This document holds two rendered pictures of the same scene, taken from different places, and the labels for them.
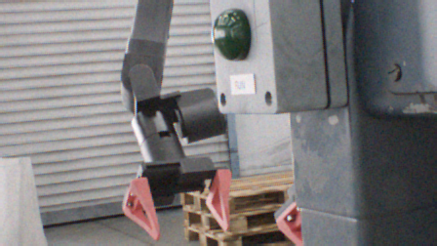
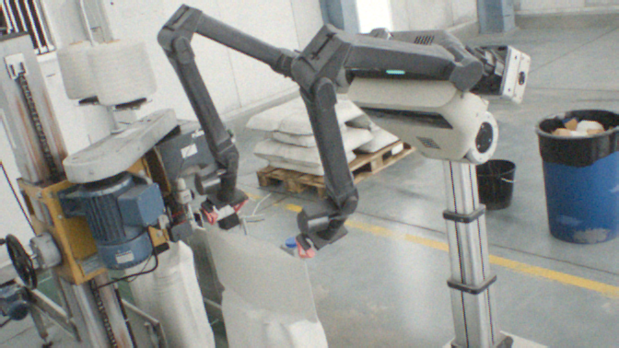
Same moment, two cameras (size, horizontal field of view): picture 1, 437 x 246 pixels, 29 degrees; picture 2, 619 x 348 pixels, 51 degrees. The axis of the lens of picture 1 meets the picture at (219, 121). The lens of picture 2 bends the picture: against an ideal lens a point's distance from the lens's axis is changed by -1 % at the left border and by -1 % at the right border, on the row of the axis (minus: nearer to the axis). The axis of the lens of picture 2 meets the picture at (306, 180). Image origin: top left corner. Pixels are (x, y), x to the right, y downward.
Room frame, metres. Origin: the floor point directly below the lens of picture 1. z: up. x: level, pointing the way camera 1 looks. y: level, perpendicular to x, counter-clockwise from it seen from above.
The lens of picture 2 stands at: (2.65, -0.33, 1.84)
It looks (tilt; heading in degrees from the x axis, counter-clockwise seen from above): 20 degrees down; 166
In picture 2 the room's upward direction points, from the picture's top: 11 degrees counter-clockwise
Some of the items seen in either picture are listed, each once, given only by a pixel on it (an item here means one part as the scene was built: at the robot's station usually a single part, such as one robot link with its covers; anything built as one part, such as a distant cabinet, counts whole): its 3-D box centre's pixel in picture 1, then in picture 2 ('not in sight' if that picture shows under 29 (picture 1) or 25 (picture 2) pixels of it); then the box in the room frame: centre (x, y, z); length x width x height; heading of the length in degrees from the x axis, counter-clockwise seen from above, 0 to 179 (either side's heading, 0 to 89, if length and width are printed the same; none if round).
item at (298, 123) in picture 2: not in sight; (323, 115); (-2.01, 1.10, 0.56); 0.66 x 0.42 x 0.15; 114
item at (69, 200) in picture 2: not in sight; (86, 200); (0.79, -0.51, 1.27); 0.12 x 0.09 x 0.09; 114
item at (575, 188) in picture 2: not in sight; (582, 177); (-0.18, 1.97, 0.32); 0.51 x 0.48 x 0.65; 114
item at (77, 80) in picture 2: not in sight; (83, 69); (0.55, -0.42, 1.61); 0.15 x 0.14 x 0.17; 24
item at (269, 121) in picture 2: not in sight; (288, 113); (-2.38, 0.92, 0.56); 0.66 x 0.43 x 0.15; 112
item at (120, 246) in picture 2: not in sight; (117, 222); (0.85, -0.44, 1.21); 0.15 x 0.15 x 0.25
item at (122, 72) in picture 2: not in sight; (122, 71); (0.78, -0.31, 1.61); 0.17 x 0.17 x 0.17
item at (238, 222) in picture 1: (274, 207); not in sight; (6.58, -0.37, 0.22); 1.21 x 0.84 x 0.14; 114
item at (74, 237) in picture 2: not in sight; (93, 211); (0.62, -0.51, 1.18); 0.34 x 0.25 x 0.31; 114
